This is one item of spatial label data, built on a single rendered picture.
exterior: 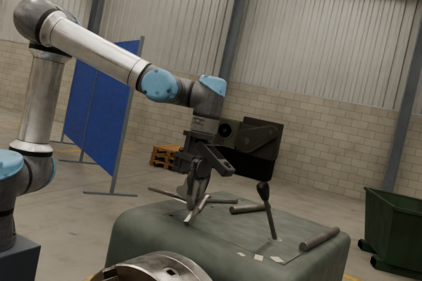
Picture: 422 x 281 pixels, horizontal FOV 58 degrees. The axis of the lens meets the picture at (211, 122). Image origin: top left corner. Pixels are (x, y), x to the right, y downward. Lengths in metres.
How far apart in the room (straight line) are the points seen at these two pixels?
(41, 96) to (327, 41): 10.21
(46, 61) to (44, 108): 0.13
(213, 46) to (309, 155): 4.25
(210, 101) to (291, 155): 9.84
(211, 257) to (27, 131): 0.62
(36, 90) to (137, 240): 0.50
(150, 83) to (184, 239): 0.37
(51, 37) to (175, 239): 0.56
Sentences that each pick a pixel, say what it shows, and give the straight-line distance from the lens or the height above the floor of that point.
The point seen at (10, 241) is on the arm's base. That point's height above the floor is 1.12.
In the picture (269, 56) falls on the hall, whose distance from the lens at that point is 11.18.
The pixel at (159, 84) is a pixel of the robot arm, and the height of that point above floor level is 1.58.
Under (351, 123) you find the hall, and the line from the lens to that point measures 10.69.
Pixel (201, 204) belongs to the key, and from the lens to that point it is 1.02.
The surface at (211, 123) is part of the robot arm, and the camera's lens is 1.01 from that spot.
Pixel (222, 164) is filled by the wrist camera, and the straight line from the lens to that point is 0.98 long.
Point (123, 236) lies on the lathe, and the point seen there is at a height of 1.20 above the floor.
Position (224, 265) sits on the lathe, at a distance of 0.87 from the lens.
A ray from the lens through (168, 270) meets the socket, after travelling 0.79.
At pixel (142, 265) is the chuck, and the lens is 0.79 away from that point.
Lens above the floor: 1.56
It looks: 2 degrees down
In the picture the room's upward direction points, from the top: 12 degrees clockwise
